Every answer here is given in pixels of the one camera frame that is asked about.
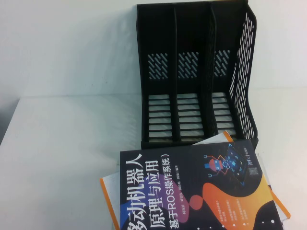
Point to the dark purple book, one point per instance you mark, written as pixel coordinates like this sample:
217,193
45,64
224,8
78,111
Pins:
271,187

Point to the black three-slot book stand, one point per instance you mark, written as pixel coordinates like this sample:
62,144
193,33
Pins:
144,72

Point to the white orange ROS2 book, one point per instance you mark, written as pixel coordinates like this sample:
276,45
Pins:
109,191

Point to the books under the stack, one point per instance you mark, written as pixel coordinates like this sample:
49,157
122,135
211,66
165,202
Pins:
260,163

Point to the dark mobile robot book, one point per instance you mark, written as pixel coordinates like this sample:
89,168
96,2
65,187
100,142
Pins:
168,191

